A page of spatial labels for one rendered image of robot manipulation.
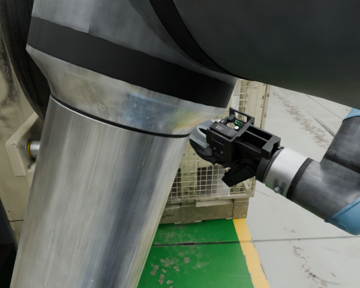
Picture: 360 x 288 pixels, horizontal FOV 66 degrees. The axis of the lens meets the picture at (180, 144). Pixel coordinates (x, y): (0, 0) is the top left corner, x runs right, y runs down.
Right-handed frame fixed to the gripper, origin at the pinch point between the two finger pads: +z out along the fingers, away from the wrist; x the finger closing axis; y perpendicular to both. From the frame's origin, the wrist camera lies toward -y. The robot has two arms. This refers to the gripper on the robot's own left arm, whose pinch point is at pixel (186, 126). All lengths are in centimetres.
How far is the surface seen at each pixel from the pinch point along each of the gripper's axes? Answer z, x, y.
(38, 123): 41.2, 17.9, -7.4
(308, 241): -26, -56, -124
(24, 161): 30.2, 27.3, -6.9
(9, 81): 42.4, 17.7, 6.1
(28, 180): 29.9, 29.4, -12.2
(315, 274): -37, -39, -116
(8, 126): 42.7, 24.3, -4.2
